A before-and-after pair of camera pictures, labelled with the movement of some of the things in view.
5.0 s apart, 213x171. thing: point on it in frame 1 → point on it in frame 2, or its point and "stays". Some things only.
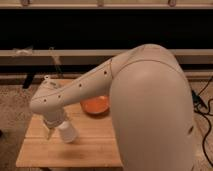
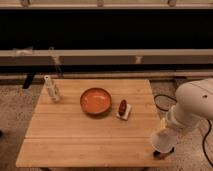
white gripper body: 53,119 → 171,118
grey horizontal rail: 91,57 stays
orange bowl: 95,105 stays
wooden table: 96,147 stays
